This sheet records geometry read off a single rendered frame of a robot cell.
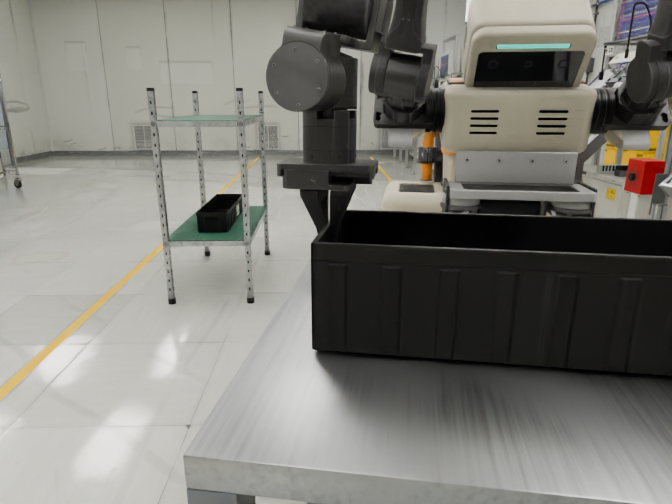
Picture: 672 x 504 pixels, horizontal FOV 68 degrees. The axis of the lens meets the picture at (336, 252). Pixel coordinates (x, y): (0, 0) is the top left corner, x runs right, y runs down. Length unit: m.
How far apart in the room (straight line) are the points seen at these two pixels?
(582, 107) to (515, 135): 0.12
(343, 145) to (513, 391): 0.28
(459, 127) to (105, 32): 10.07
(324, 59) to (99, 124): 10.53
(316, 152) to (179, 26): 9.97
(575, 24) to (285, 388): 0.78
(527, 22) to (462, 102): 0.17
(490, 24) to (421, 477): 0.78
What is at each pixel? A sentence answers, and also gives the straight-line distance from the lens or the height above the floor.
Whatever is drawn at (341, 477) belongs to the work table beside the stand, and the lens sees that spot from 0.38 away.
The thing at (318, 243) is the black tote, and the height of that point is 0.91.
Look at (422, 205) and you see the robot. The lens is 1.31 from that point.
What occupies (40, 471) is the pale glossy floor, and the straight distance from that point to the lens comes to 1.83.
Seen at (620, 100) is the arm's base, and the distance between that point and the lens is 1.09.
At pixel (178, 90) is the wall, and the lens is 10.41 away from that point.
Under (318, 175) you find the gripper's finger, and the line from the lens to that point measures 0.52.
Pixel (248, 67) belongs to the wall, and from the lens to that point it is 10.16.
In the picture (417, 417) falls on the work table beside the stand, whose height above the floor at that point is 0.80.
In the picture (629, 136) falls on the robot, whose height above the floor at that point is 0.98.
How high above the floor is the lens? 1.04
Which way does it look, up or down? 17 degrees down
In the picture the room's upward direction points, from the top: straight up
